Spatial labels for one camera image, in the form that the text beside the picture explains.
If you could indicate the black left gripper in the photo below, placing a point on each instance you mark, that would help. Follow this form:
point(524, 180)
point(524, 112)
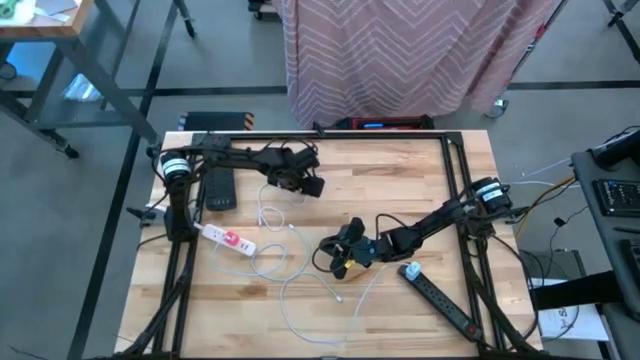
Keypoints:
point(285, 167)

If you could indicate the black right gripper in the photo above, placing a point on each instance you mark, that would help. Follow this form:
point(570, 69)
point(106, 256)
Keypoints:
point(372, 250)

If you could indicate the red wall charger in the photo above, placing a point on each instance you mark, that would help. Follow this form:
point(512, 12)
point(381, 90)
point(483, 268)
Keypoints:
point(231, 238)

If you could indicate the white power strip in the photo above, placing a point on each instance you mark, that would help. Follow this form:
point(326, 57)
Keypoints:
point(215, 234)

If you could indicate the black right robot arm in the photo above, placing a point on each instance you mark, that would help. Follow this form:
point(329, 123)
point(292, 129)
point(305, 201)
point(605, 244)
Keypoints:
point(440, 220)

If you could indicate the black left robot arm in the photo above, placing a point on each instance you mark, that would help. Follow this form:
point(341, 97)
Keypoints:
point(235, 156)

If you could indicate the black red tool case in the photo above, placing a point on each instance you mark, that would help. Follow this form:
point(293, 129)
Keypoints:
point(385, 123)

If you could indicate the short black power strip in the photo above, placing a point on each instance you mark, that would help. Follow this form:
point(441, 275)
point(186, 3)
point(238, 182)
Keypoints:
point(221, 190)

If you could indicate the long black power strip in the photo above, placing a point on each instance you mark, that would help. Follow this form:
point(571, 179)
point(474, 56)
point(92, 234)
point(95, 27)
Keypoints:
point(440, 302)

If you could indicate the black case yellow stripes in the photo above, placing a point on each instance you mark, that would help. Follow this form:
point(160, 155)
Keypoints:
point(215, 121)

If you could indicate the pink chevron cloth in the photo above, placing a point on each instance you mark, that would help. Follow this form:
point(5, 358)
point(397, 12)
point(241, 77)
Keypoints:
point(400, 60)

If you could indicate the metal rack cart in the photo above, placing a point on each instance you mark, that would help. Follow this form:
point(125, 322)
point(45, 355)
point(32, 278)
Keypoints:
point(498, 107)

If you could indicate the black stand leg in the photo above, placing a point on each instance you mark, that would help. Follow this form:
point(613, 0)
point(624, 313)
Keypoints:
point(184, 17)

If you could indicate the grey metal box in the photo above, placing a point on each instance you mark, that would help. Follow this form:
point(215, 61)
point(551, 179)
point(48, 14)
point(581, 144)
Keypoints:
point(550, 262)

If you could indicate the white printed paper sheet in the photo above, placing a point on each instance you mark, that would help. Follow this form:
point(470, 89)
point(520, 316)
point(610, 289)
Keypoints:
point(575, 325)

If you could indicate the grey desk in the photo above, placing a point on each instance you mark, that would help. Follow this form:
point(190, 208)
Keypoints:
point(600, 235)

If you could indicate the black keyboard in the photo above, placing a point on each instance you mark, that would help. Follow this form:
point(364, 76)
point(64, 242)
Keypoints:
point(632, 257)
point(617, 197)

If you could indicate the black desk device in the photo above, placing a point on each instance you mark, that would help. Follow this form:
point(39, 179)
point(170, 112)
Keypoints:
point(617, 150)

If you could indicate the wooden workbench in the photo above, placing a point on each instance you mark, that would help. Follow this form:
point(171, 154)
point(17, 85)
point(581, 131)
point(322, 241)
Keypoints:
point(45, 20)

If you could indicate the green object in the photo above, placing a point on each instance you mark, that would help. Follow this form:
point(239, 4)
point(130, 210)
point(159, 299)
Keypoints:
point(9, 7)

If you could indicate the black tripod legs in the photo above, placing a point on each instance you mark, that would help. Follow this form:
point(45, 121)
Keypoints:
point(622, 22)

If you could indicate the white wall charger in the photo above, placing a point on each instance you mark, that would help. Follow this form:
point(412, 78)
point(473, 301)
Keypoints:
point(413, 271)

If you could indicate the black table frame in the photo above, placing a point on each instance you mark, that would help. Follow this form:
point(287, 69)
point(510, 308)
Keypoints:
point(375, 135)

